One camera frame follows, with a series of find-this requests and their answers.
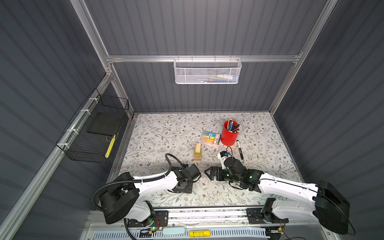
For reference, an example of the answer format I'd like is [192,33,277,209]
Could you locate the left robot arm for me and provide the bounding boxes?
[92,164,201,225]

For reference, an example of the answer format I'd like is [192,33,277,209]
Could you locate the black marker pen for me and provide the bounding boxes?
[236,140,244,160]

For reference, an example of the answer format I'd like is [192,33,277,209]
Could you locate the red pen cup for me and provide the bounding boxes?
[221,119,239,146]

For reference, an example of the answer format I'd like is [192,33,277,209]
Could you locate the yellow label sticker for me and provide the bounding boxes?
[189,230,211,238]

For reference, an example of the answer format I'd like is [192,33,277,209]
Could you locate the black wire basket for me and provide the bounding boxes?
[57,90,130,164]

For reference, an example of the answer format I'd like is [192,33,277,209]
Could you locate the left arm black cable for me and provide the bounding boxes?
[91,152,184,240]

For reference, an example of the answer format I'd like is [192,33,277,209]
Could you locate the yellow marker in basket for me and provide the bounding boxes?
[105,135,117,159]

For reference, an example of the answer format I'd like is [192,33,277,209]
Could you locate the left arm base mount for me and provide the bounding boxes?
[128,210,169,228]

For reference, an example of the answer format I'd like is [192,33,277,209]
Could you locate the pens in white basket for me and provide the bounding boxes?
[199,74,239,84]

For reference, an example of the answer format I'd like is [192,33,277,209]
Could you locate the white wire mesh basket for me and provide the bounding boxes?
[173,58,242,85]

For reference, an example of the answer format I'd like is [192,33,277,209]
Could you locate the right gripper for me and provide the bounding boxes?
[203,165,240,184]

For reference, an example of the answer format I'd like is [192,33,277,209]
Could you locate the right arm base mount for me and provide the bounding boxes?
[246,208,289,225]

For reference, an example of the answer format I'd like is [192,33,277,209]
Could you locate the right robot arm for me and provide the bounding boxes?
[205,151,352,235]

